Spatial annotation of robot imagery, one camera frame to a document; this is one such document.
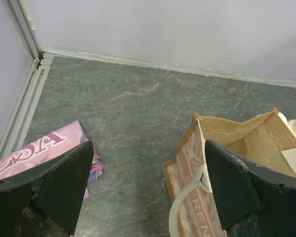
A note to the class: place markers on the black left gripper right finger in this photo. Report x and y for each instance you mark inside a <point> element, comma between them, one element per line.
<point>251,199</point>

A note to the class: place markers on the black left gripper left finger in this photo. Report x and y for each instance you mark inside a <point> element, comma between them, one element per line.
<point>46,200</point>

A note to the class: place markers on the pink tissue pack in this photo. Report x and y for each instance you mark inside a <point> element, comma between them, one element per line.
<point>47,148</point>

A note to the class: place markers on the aluminium corner frame post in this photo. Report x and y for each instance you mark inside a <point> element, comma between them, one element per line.
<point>24,28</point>

